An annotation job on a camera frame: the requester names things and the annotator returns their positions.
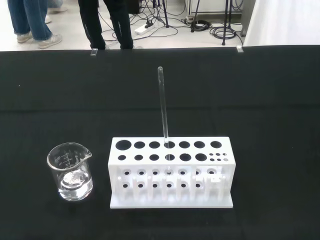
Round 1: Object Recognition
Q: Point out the white test tube rack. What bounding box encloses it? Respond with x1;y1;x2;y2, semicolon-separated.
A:
108;136;237;209

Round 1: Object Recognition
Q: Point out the black bench cloth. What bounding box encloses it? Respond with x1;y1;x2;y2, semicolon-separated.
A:
0;44;320;240

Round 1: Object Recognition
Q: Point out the white power strip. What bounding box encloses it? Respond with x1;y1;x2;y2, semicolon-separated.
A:
134;19;161;36

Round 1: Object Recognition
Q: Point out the person in black trousers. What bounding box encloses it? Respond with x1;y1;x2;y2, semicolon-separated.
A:
77;0;135;50

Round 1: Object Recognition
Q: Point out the small glass beaker with water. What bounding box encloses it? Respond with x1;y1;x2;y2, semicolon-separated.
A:
46;142;94;202

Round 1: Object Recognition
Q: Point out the black tripod stand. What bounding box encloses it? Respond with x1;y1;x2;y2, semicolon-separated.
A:
221;0;241;47

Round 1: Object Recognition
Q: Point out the person in blue trousers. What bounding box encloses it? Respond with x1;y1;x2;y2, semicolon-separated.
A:
7;0;63;50

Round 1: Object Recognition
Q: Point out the pale board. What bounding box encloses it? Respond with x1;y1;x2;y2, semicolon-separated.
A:
243;0;320;47

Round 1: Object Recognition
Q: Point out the coiled black cable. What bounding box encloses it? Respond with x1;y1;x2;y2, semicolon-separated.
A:
209;24;245;41

